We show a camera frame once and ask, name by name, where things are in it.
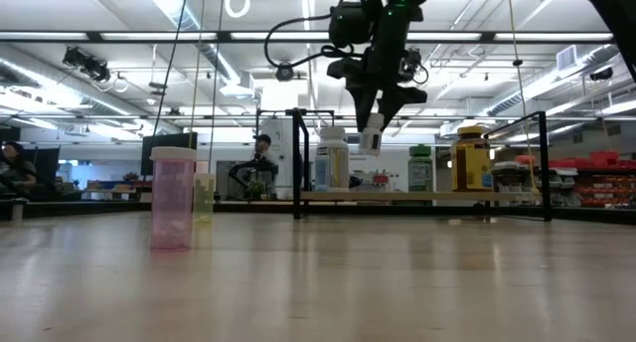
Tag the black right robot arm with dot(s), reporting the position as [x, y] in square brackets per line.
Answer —
[616, 14]

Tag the green medicine bottle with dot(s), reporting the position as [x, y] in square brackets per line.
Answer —
[420, 173]

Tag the amber bottle yellow cap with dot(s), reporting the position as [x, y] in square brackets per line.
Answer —
[469, 163]

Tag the small potted plant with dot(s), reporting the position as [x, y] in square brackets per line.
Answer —
[256, 189]

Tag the round black ceiling camera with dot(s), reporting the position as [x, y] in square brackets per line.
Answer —
[284, 73]

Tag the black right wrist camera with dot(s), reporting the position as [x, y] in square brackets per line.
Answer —
[350, 24]

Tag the large white medicine bottle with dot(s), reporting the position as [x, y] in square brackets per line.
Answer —
[338, 148]

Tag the red storage bins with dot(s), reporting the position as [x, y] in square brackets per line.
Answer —
[603, 159]

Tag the yellow-green pill vial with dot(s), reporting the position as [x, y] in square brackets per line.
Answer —
[205, 198]

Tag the white cabinet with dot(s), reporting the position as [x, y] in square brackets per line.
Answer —
[285, 148]

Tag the black background robot arm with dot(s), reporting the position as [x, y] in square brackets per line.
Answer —
[258, 166]

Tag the small white medicine bottle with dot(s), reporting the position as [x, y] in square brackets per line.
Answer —
[370, 140]

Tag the black overhead light rail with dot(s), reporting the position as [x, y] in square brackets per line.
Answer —
[223, 36]

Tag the black ceiling camera rig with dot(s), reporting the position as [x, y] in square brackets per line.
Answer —
[87, 63]

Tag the pink pill vial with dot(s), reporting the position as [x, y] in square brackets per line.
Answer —
[172, 203]

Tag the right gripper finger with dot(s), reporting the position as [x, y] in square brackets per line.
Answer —
[397, 98]
[365, 98]

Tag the black monitor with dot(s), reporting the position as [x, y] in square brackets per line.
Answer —
[169, 139]

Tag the gray storage bins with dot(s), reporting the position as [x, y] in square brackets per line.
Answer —
[561, 175]

